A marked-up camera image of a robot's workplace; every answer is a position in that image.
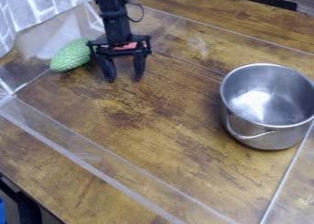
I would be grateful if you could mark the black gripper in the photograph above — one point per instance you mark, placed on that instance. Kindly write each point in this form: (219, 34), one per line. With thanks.
(118, 36)

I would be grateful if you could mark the green bitter gourd toy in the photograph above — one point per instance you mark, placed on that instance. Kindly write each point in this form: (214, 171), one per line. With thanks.
(72, 56)

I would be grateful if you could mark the clear acrylic tray barrier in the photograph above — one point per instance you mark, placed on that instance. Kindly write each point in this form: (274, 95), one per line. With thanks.
(131, 151)

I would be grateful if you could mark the white checkered curtain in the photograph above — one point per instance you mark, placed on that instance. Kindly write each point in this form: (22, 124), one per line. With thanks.
(20, 14)

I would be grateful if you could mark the pink spoon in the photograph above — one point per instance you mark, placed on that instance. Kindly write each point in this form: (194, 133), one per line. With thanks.
(124, 47)

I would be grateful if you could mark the silver metal pot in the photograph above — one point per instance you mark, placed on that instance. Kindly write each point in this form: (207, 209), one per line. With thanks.
(267, 105)

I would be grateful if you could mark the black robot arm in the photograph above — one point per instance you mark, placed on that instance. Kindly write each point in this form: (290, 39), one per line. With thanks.
(112, 8)

